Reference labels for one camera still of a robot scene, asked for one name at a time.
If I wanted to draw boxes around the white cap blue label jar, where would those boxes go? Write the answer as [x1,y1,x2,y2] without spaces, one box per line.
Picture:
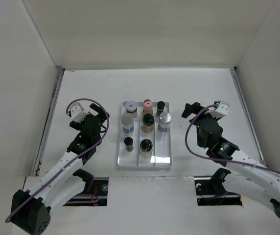
[120,113,134,136]

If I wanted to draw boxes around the grey lid sauce jar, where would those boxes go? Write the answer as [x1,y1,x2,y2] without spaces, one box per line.
[125,101,138,118]

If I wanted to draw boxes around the black cap red label bottle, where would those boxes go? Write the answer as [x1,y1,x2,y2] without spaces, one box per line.
[156,101,165,117]

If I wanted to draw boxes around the black cap spice bottle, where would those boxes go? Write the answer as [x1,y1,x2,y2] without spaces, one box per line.
[124,137,134,152]

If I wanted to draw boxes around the pink cap spice jar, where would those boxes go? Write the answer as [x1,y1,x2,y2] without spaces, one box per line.
[142,99,153,116]

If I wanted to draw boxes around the black stopper jar brown contents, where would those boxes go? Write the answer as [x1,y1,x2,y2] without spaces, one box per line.
[141,113,155,133]

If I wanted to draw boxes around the black stopper jar white contents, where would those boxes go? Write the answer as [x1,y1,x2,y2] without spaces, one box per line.
[140,139,153,158]

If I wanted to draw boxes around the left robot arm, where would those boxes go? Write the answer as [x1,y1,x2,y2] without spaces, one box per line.
[5,99,110,235]

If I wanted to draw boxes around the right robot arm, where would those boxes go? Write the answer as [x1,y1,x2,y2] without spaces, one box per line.
[182,101,280,219]

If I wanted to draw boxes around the white divided organizer tray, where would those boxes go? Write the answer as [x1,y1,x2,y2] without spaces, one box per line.
[117,101,172,171]

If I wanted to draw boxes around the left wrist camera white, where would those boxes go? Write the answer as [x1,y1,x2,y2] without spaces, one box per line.
[68,102,88,123]

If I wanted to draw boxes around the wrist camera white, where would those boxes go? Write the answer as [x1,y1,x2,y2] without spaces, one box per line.
[68,102,88,123]
[208,100,230,118]

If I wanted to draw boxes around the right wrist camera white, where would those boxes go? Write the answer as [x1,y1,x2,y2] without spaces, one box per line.
[208,100,230,118]

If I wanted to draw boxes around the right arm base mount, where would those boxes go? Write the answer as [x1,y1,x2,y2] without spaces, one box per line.
[194,168,242,206]

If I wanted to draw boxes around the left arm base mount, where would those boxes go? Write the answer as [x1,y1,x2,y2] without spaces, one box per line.
[64,178,109,207]

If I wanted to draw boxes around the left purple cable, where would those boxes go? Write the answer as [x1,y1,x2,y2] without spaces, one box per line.
[4,98,110,223]

